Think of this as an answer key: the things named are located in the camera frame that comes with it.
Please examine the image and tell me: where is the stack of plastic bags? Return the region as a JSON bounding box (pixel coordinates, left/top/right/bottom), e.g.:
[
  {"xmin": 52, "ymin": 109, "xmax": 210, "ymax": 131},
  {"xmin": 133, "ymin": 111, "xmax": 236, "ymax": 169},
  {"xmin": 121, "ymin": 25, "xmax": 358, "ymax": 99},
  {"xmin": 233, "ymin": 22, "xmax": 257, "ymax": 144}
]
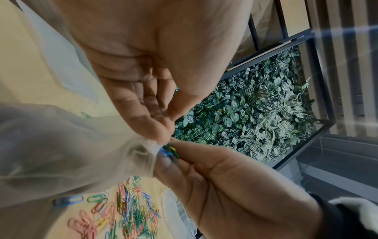
[{"xmin": 16, "ymin": 0, "xmax": 101, "ymax": 103}]

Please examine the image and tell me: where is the green plant wall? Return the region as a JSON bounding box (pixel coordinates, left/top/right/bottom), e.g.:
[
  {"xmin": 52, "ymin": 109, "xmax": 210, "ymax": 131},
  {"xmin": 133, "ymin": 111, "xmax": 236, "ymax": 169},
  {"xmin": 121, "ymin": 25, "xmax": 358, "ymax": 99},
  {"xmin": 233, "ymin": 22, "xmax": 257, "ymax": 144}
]
[{"xmin": 172, "ymin": 47, "xmax": 319, "ymax": 163}]

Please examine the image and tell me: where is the green paper clip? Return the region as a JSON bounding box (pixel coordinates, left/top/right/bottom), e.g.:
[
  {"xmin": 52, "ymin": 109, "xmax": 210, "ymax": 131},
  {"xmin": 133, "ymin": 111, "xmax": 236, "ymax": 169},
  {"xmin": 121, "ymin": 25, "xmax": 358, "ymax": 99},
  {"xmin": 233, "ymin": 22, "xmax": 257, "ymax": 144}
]
[{"xmin": 163, "ymin": 143, "xmax": 180, "ymax": 160}]

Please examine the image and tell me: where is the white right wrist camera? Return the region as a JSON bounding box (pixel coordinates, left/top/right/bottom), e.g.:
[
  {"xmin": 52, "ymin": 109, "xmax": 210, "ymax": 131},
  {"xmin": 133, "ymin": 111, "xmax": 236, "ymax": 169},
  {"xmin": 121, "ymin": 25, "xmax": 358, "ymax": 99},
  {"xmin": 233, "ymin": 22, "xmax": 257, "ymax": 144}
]
[{"xmin": 329, "ymin": 197, "xmax": 378, "ymax": 235}]

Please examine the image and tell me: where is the person's left hand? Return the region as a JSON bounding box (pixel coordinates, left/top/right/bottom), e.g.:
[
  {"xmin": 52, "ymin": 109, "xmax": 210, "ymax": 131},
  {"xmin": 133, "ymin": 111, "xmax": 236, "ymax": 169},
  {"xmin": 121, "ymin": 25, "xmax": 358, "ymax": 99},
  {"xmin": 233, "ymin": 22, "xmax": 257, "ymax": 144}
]
[{"xmin": 56, "ymin": 0, "xmax": 255, "ymax": 145}]

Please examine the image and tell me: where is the round wooden table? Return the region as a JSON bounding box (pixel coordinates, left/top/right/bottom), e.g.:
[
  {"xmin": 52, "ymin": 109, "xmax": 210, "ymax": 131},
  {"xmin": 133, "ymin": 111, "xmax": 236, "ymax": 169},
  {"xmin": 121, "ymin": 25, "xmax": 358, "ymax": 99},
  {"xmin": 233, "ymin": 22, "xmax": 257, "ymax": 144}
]
[{"xmin": 0, "ymin": 0, "xmax": 178, "ymax": 239}]

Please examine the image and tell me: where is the translucent plastic bag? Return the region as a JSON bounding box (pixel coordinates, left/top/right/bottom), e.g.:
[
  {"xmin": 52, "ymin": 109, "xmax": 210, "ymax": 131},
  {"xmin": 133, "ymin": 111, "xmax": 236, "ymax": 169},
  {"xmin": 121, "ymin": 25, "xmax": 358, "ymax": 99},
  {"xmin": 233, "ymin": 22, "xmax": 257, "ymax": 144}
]
[{"xmin": 0, "ymin": 102, "xmax": 163, "ymax": 208}]

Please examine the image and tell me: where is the person's right hand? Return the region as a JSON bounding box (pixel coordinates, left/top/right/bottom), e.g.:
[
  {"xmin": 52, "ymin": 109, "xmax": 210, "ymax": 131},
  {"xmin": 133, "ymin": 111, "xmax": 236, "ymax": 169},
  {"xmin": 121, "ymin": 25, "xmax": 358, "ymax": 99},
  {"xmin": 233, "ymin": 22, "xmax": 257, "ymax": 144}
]
[{"xmin": 153, "ymin": 137, "xmax": 322, "ymax": 239}]

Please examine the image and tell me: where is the black right wristband with markers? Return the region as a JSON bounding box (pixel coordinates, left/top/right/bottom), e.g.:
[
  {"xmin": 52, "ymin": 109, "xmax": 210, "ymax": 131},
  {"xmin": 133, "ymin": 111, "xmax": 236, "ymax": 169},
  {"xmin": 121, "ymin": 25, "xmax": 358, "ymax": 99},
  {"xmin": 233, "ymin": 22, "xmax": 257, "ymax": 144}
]
[{"xmin": 309, "ymin": 193, "xmax": 378, "ymax": 239}]

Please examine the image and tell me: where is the black metal frame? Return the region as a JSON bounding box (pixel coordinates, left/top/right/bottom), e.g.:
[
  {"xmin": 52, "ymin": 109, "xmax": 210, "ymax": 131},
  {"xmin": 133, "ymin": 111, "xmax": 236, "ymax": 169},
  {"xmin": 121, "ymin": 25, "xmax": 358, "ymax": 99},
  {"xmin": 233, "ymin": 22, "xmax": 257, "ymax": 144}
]
[{"xmin": 221, "ymin": 0, "xmax": 336, "ymax": 171}]

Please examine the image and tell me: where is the pile of coloured paper clips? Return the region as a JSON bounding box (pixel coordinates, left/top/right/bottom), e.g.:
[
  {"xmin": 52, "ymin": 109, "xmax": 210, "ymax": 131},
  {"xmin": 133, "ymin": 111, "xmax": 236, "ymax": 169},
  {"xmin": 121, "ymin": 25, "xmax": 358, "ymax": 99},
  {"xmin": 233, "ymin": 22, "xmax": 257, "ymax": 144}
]
[{"xmin": 51, "ymin": 176, "xmax": 162, "ymax": 239}]

